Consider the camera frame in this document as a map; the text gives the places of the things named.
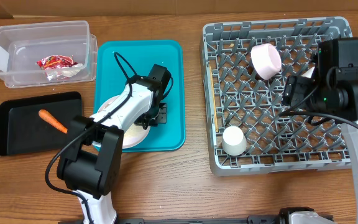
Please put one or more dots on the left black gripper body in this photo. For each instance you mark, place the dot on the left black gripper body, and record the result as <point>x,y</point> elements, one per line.
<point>156,115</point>

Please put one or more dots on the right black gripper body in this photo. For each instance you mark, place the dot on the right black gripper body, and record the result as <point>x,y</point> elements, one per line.
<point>296,91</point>

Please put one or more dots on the pink plate with rice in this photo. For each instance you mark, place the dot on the pink plate with rice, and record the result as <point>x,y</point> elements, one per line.
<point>134,135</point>

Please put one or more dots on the pink bowl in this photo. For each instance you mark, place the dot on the pink bowl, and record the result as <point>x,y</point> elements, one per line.
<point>266,60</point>

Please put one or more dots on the wooden chopstick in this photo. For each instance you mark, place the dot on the wooden chopstick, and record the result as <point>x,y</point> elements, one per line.
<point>213,99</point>

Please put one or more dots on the cream ceramic cup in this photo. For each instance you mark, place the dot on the cream ceramic cup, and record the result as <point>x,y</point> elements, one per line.
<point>234,142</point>

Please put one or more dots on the orange carrot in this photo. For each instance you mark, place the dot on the orange carrot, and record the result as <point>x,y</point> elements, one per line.
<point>50,119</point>

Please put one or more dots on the white bowl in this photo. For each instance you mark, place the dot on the white bowl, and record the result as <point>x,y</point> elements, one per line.
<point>308,74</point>

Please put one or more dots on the red foil snack wrapper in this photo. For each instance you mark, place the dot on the red foil snack wrapper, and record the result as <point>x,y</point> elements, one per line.
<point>55,62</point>

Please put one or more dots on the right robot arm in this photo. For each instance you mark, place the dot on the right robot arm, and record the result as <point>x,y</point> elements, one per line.
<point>330,93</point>

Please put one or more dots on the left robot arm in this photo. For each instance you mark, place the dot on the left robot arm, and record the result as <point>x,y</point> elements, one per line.
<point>90,163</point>

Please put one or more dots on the grey dishwasher rack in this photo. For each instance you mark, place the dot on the grey dishwasher rack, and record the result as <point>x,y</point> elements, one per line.
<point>274,143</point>

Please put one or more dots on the teal plastic tray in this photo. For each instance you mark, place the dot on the teal plastic tray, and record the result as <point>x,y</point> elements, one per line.
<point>142,55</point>

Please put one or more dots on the clear plastic bin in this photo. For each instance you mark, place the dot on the clear plastic bin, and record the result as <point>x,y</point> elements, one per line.
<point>21,46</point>

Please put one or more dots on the black tray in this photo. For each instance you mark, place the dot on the black tray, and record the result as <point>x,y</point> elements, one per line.
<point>23,131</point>

